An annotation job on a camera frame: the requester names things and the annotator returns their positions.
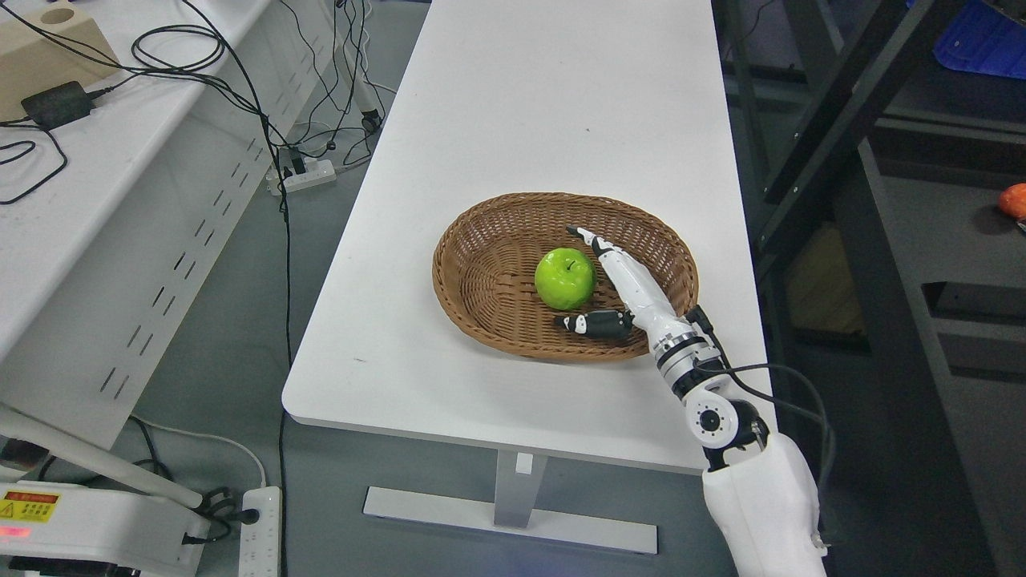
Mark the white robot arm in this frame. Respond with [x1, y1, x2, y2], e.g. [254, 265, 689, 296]
[652, 307, 827, 576]

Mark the beige wooden block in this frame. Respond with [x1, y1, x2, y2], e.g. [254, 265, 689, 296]
[1, 1, 119, 120]

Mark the white base unit box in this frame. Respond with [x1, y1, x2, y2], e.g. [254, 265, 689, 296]
[1, 482, 210, 576]

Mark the black metal shelf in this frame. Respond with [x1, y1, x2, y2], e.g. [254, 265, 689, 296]
[712, 1, 1024, 576]

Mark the white floor power strip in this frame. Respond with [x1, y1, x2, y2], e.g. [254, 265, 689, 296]
[237, 486, 282, 576]

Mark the white standing desk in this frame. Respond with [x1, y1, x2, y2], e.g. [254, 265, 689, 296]
[281, 1, 765, 554]

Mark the white far power strip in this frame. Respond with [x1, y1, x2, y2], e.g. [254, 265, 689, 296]
[265, 159, 337, 196]

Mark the brown wicker basket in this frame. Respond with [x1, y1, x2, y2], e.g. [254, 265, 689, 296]
[432, 192, 699, 362]

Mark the long black floor cable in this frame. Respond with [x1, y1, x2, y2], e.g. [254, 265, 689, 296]
[184, 0, 294, 577]

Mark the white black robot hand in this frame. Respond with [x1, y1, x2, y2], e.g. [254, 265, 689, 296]
[554, 226, 711, 368]

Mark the black power adapter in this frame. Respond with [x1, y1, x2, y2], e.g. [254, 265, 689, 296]
[21, 81, 95, 129]

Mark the green apple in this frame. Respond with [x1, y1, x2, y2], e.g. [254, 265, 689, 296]
[534, 248, 596, 311]

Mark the white side desk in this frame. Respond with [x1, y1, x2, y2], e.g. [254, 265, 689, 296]
[2, 1, 337, 467]

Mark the orange toy on shelf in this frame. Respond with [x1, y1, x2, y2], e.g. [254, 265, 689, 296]
[997, 183, 1026, 220]

